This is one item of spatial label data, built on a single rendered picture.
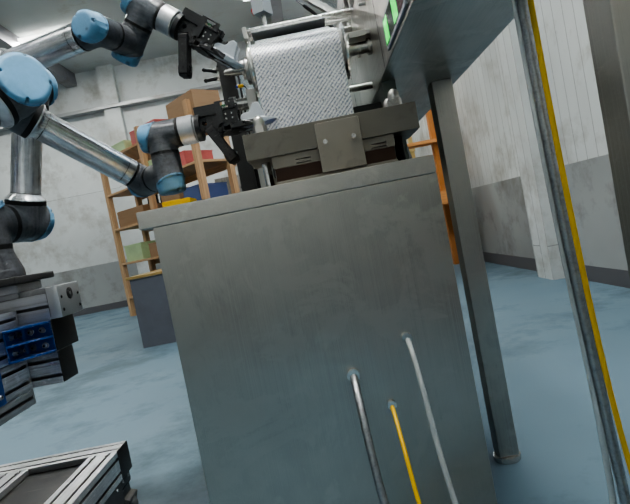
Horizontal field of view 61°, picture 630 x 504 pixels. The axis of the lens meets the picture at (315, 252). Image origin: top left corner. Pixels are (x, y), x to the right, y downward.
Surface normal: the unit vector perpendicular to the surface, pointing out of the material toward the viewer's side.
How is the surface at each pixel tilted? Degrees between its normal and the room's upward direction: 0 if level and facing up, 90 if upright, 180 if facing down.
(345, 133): 90
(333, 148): 90
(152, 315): 90
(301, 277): 90
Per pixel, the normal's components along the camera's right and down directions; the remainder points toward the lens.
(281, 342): -0.01, 0.05
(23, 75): 0.75, -0.19
